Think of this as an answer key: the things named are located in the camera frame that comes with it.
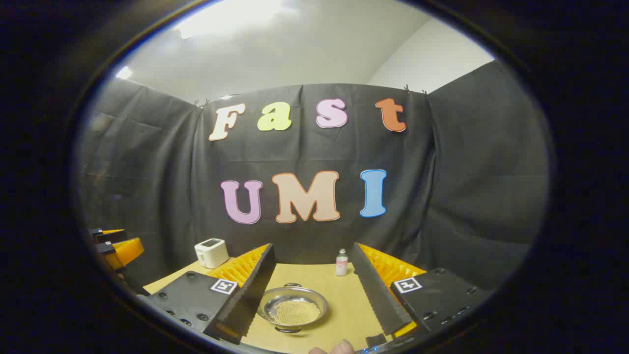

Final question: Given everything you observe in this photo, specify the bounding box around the pile of soybeans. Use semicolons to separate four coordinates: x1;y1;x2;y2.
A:
271;299;321;326

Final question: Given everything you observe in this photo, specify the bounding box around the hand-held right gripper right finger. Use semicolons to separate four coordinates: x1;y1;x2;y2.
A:
350;242;492;340

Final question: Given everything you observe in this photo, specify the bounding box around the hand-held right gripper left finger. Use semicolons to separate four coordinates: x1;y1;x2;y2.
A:
147;243;277;345

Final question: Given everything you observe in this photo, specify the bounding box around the white boxy appliance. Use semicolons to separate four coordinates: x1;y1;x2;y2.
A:
194;238;230;269

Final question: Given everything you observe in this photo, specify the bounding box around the stainless steel pot black handle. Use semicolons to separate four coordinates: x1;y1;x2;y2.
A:
257;283;329;334

